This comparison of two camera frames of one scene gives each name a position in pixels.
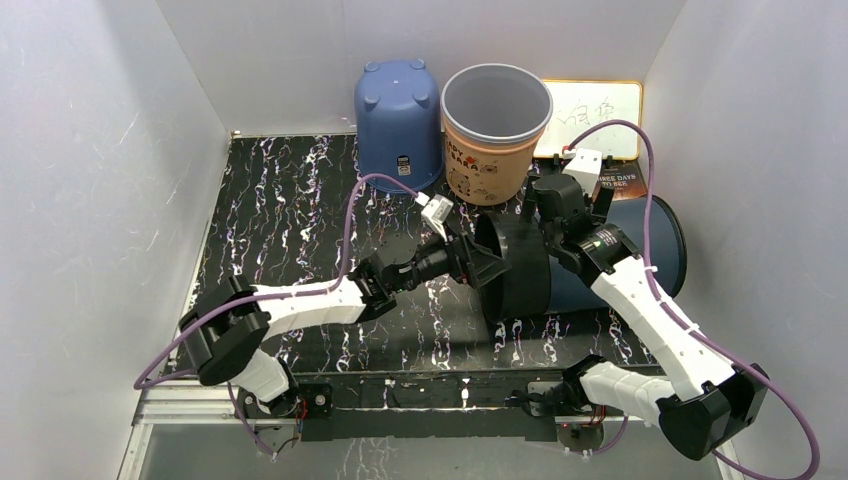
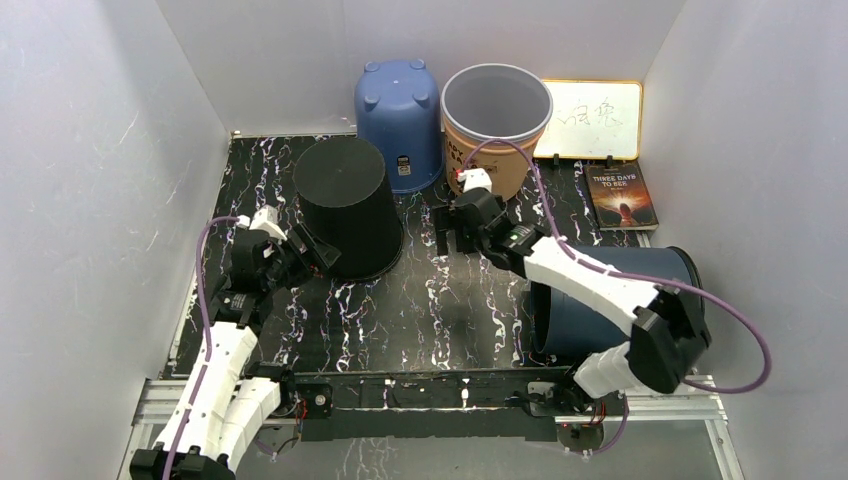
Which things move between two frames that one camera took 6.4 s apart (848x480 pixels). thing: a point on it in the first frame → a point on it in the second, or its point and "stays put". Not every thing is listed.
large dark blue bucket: (569, 292) → (564, 328)
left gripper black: (463, 263) → (311, 261)
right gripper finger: (602, 203) → (467, 240)
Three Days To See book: (624, 176) stays put
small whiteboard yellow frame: (577, 104) stays put
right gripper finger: (528, 209) → (442, 224)
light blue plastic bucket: (398, 129) stays put
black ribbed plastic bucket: (523, 292) → (346, 200)
